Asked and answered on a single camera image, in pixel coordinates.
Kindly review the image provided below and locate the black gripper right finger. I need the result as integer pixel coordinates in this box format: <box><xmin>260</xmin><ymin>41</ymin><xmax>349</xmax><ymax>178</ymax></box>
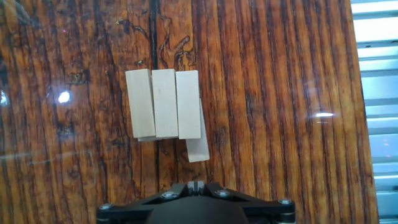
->
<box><xmin>196</xmin><ymin>180</ymin><xmax>297</xmax><ymax>224</ymax></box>

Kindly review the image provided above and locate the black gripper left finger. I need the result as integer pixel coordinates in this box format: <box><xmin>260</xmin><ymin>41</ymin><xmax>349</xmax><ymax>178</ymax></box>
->
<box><xmin>95</xmin><ymin>180</ymin><xmax>197</xmax><ymax>224</ymax></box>

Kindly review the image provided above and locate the pale wooden Jenga block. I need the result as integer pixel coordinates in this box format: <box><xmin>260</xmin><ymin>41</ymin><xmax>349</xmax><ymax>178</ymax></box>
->
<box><xmin>185</xmin><ymin>98</ymin><xmax>210</xmax><ymax>164</ymax></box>
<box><xmin>151</xmin><ymin>68</ymin><xmax>179</xmax><ymax>139</ymax></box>
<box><xmin>137</xmin><ymin>135</ymin><xmax>180</xmax><ymax>142</ymax></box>
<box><xmin>175</xmin><ymin>70</ymin><xmax>202</xmax><ymax>140</ymax></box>
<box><xmin>124</xmin><ymin>68</ymin><xmax>157</xmax><ymax>139</ymax></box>

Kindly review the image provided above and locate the glossy brown wooden board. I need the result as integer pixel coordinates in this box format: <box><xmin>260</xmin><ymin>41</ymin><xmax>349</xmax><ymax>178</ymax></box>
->
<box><xmin>0</xmin><ymin>0</ymin><xmax>381</xmax><ymax>224</ymax></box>

